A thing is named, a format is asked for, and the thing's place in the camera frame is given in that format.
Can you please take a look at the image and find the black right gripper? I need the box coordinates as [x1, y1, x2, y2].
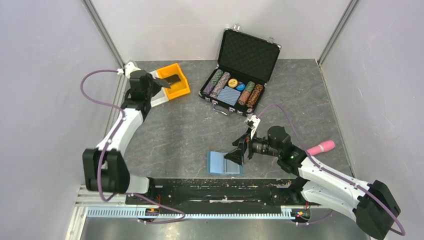
[223, 126, 281, 166]

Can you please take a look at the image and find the blue card holder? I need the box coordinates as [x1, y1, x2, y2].
[206, 151, 243, 176]

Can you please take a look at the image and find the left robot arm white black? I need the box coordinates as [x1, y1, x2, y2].
[80, 68, 171, 204]

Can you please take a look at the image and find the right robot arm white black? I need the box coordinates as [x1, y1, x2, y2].
[224, 126, 401, 240]

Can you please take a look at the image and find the blue playing card deck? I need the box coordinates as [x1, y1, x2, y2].
[216, 86, 241, 106]

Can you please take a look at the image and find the white plastic bin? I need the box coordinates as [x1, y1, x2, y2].
[150, 87, 169, 108]

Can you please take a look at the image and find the yellow plastic bin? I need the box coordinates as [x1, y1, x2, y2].
[156, 63, 191, 100]

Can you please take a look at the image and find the purple poker chip stack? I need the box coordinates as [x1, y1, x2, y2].
[202, 82, 215, 95]

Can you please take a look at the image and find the red poker chip stack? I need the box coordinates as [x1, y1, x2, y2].
[237, 90, 251, 106]

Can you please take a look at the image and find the green poker chip stack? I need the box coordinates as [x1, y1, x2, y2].
[209, 69, 224, 86]

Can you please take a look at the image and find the brown orange chip stack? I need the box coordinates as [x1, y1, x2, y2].
[246, 84, 264, 108]

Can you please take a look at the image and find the pink grey chip stack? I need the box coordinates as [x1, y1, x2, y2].
[209, 72, 231, 98]

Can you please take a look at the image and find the blue round chip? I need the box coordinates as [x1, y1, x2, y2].
[235, 82, 246, 91]

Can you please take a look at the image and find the green red chip stack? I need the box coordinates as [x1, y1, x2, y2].
[244, 81, 256, 93]

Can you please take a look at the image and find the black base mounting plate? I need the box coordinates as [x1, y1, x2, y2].
[145, 178, 307, 214]

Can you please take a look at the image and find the yellow dealer button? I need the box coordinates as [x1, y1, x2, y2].
[227, 78, 239, 88]

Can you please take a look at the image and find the black poker chip case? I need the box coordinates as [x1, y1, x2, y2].
[198, 26, 282, 117]

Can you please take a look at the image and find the pink cylindrical tube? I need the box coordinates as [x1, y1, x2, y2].
[307, 140, 336, 156]

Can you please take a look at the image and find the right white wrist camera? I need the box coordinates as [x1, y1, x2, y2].
[244, 114, 261, 139]

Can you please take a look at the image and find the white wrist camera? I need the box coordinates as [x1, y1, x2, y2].
[244, 114, 261, 139]
[116, 61, 142, 79]

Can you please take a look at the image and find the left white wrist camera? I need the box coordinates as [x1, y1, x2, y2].
[116, 61, 142, 79]

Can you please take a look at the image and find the white slotted cable duct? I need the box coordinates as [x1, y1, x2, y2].
[87, 206, 295, 220]

